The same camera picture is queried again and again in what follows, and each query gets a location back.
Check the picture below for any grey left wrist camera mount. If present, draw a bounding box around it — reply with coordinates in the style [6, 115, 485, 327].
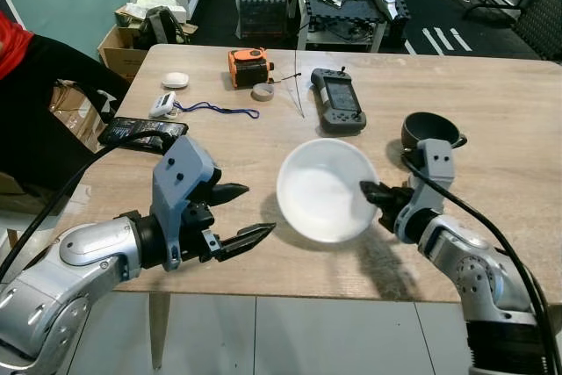
[150, 135, 221, 271]

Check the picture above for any black flat box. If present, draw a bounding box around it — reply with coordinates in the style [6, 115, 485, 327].
[97, 116, 190, 153]

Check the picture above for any brown tape roll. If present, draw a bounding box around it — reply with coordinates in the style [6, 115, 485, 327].
[251, 83, 276, 102]

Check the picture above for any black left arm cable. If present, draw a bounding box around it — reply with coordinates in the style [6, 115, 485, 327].
[0, 132, 179, 281]

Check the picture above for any wooden table leg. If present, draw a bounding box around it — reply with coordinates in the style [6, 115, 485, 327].
[147, 292, 173, 371]

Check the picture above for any open cardboard box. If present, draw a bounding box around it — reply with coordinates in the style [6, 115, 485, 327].
[97, 22, 199, 83]

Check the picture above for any orange and black device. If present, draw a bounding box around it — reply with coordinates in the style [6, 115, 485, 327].
[227, 47, 276, 90]

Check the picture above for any white oval case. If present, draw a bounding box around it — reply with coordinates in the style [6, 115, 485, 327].
[161, 71, 191, 90]

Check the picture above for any black backpack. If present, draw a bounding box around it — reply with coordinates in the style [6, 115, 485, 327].
[135, 5, 186, 50]

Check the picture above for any small white device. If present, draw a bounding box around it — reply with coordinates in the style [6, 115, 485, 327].
[148, 91, 179, 119]

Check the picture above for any black cart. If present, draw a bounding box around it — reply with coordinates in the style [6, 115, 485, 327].
[293, 0, 410, 54]

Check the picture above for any black foam panel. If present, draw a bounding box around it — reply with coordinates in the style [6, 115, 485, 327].
[513, 0, 562, 61]

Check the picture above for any thin black wire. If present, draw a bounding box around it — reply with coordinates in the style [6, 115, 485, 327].
[293, 0, 309, 119]

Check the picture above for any flattened cardboard box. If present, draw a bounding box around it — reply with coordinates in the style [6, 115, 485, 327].
[47, 80, 108, 153]

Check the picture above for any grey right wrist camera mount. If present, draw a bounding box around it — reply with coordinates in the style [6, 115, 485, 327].
[419, 139, 458, 218]

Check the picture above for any blue lanyard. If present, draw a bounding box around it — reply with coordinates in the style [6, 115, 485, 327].
[173, 100, 262, 120]

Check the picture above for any person in black and red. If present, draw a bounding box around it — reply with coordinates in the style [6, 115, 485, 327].
[0, 11, 133, 193]

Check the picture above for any grey crate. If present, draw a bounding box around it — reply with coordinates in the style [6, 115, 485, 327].
[234, 0, 292, 40]

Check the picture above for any black handheld controller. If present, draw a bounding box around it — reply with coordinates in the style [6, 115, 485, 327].
[310, 68, 369, 137]

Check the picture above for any black cup with handle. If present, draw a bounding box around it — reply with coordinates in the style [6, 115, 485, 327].
[401, 112, 469, 154]

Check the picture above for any white plastic bag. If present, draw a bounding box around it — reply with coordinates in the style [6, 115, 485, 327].
[132, 0, 191, 21]

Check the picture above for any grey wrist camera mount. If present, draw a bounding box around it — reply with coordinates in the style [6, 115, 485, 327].
[150, 135, 221, 271]
[419, 139, 458, 218]

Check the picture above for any white bowl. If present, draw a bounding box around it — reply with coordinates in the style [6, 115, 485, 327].
[276, 138, 381, 245]

